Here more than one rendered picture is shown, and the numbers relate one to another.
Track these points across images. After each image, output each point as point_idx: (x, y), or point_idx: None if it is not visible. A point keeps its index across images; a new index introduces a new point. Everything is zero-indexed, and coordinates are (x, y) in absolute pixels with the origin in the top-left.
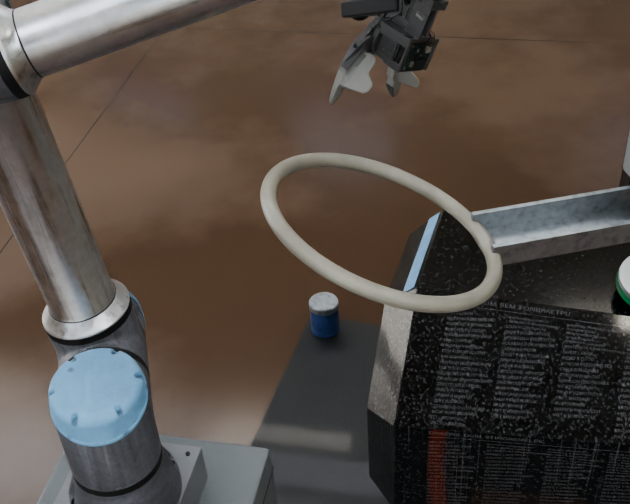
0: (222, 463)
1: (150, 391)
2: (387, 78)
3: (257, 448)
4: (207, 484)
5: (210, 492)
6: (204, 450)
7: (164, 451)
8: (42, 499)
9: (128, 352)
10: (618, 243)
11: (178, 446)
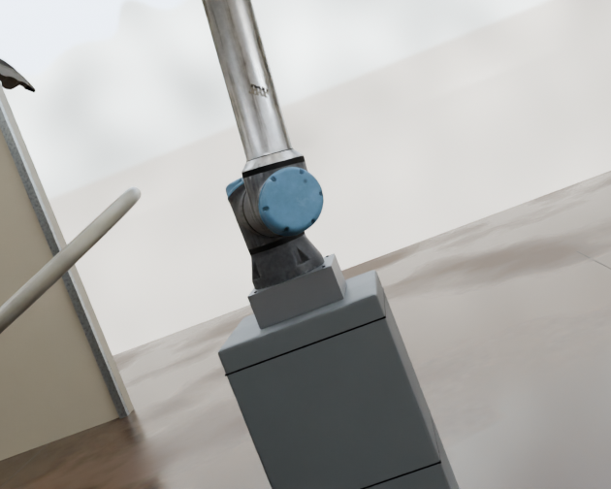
0: (250, 335)
1: (240, 216)
2: None
3: (226, 347)
4: (259, 328)
5: (256, 328)
6: (266, 331)
7: (253, 261)
8: (371, 281)
9: (245, 192)
10: None
11: (263, 290)
